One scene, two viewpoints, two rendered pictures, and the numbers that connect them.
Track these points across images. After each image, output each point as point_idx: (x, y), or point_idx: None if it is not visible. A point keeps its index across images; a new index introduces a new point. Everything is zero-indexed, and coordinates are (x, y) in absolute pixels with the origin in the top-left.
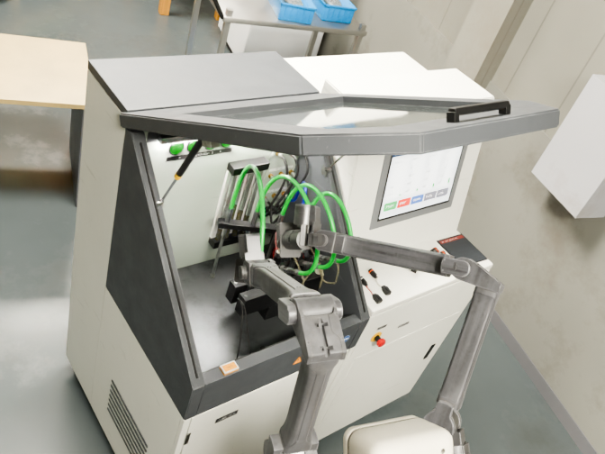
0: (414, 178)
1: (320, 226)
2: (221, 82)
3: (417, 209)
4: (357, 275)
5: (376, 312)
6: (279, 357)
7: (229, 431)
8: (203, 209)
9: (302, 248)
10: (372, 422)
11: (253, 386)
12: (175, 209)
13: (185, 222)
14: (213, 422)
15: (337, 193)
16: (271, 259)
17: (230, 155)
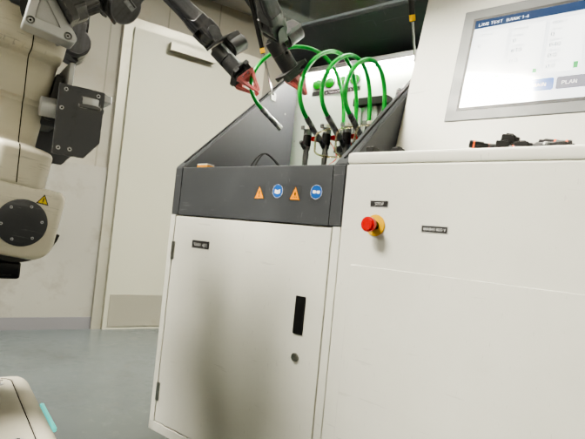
0: (524, 54)
1: (289, 31)
2: None
3: (542, 101)
4: (370, 132)
5: (353, 154)
6: (238, 170)
7: (205, 284)
8: None
9: (265, 44)
10: None
11: (219, 208)
12: (319, 145)
13: (329, 163)
14: (191, 245)
15: (409, 83)
16: (215, 23)
17: (359, 94)
